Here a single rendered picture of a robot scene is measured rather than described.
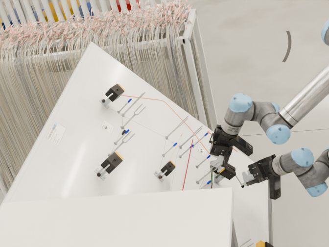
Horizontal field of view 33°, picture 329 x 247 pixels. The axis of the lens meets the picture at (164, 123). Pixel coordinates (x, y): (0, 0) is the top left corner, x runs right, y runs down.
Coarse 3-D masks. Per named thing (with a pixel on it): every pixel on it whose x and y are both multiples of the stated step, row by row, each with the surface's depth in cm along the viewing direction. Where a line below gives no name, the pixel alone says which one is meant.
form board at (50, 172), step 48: (96, 48) 234; (96, 96) 213; (144, 96) 235; (48, 144) 181; (96, 144) 196; (144, 144) 214; (48, 192) 168; (96, 192) 181; (144, 192) 196; (240, 192) 236; (240, 240) 215
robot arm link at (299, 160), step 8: (288, 152) 209; (296, 152) 205; (304, 152) 204; (280, 160) 210; (288, 160) 207; (296, 160) 204; (304, 160) 202; (312, 160) 205; (288, 168) 208; (296, 168) 206; (304, 168) 205
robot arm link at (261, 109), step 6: (258, 102) 205; (264, 102) 206; (270, 102) 207; (258, 108) 204; (264, 108) 203; (270, 108) 203; (276, 108) 206; (258, 114) 203; (264, 114) 200; (252, 120) 205; (258, 120) 202
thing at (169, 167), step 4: (168, 164) 203; (172, 164) 204; (164, 168) 202; (168, 168) 202; (172, 168) 203; (156, 172) 207; (160, 172) 205; (164, 172) 200; (168, 172) 202; (156, 176) 206; (160, 176) 198; (160, 180) 206
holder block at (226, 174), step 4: (228, 164) 226; (224, 168) 224; (228, 168) 224; (232, 168) 226; (224, 172) 224; (228, 172) 224; (232, 172) 224; (224, 176) 225; (228, 176) 225; (232, 176) 225
